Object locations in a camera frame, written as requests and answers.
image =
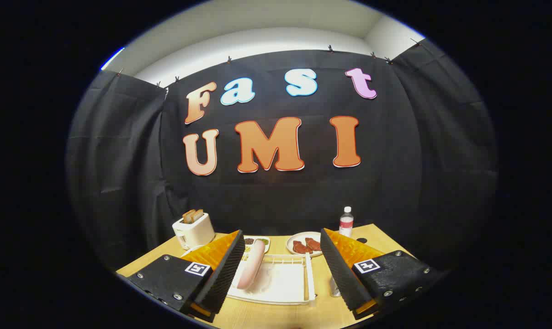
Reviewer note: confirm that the white drainer tray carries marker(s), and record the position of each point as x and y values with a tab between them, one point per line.
285	283

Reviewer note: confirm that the brown toast slice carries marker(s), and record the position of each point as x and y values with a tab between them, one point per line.
198	214
188	217

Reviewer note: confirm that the white divided bean dish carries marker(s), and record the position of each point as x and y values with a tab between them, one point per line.
257	241

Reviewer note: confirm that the clear red-label water bottle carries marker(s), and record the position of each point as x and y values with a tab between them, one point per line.
346	224

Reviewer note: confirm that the pink plate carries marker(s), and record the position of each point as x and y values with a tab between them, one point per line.
253	267

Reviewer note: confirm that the red meat piece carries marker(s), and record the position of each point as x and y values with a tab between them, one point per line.
301	248
313	244

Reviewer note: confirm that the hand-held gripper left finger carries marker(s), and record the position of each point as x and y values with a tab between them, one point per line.
225	278

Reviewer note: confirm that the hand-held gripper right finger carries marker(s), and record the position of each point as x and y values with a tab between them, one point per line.
342	278

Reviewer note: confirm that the white toaster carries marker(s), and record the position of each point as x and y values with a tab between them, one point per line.
196	233

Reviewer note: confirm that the white plate with meat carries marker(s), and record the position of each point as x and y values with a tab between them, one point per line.
303	234

